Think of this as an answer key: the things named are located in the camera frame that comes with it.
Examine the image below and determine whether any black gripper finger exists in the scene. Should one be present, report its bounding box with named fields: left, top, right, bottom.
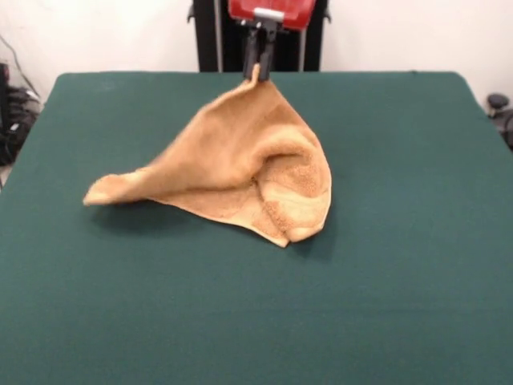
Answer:
left=258, top=19, right=279, bottom=82
left=241, top=20, right=262, bottom=79

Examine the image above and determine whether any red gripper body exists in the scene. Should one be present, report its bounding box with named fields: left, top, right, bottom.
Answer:
left=227, top=0, right=315, bottom=32

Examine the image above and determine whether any tan terry towel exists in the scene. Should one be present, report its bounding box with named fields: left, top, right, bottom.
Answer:
left=83, top=74, right=334, bottom=249

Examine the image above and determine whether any black rounded chair part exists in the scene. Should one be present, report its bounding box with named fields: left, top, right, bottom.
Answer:
left=486, top=92, right=513, bottom=150

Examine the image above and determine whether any black equipment pile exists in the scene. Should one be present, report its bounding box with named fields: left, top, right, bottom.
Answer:
left=0, top=62, right=42, bottom=166

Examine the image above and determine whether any dark green tablecloth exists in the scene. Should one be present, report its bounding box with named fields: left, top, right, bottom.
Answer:
left=0, top=71, right=513, bottom=385

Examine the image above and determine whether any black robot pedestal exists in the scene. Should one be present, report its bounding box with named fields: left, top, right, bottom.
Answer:
left=187, top=0, right=332, bottom=73

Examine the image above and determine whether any thin grey cable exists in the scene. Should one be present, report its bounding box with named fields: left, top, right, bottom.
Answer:
left=0, top=34, right=41, bottom=98

